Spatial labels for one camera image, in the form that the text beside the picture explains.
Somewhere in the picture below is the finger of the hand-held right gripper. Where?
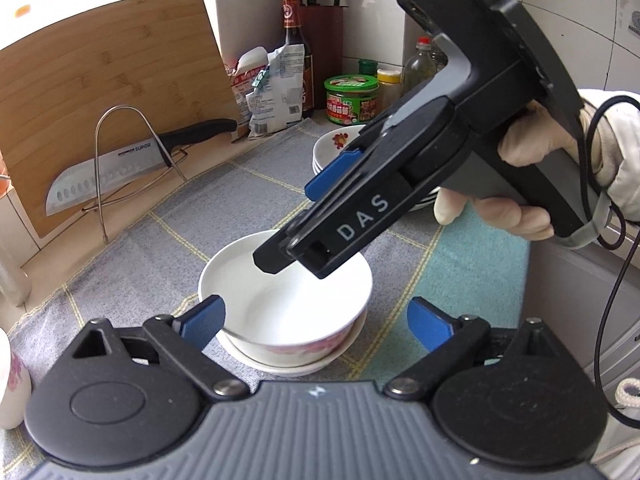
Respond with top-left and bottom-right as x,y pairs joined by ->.
252,172 -> 417,281
304,112 -> 417,201

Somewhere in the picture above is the kitchen knife with black handle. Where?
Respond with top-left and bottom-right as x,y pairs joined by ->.
46,119 -> 238,217

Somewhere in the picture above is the clear bottle with red cap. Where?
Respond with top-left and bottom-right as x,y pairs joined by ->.
401,36 -> 438,96

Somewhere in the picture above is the white bag with red print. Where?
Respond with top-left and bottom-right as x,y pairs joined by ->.
227,47 -> 271,126

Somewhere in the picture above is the metal wire rack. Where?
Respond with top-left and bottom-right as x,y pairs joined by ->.
82,105 -> 188,245

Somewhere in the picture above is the white bowl with pink flowers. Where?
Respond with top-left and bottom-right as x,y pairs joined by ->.
0,329 -> 32,430
215,307 -> 369,378
198,229 -> 374,367

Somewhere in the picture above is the checked grey and blue towel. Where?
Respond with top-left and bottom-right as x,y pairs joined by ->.
0,119 -> 532,480

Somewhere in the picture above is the yellow lid spice jar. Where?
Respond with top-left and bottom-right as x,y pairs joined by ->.
376,67 -> 402,113

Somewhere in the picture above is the dark sauce bottle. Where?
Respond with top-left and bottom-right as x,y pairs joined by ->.
281,0 -> 314,120

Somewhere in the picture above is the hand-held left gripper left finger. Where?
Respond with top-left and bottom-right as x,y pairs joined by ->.
70,295 -> 249,403

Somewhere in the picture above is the black cable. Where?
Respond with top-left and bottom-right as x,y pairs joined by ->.
580,97 -> 640,428

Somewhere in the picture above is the white bag with blue print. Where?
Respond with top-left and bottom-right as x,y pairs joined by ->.
247,44 -> 307,138

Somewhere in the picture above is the person's right hand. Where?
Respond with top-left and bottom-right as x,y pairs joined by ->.
434,89 -> 640,241

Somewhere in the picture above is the grey wrist strap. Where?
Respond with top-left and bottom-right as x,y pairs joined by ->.
570,190 -> 617,251

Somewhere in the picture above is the green lidded sauce jar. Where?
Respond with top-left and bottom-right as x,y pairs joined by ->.
324,74 -> 379,126

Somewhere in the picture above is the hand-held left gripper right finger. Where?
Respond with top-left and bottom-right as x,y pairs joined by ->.
382,297 -> 568,402

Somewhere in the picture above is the dark wooden knife block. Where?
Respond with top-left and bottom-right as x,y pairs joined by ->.
299,4 -> 347,111

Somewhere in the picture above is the bamboo cutting board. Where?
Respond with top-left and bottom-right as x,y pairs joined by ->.
0,0 -> 240,238

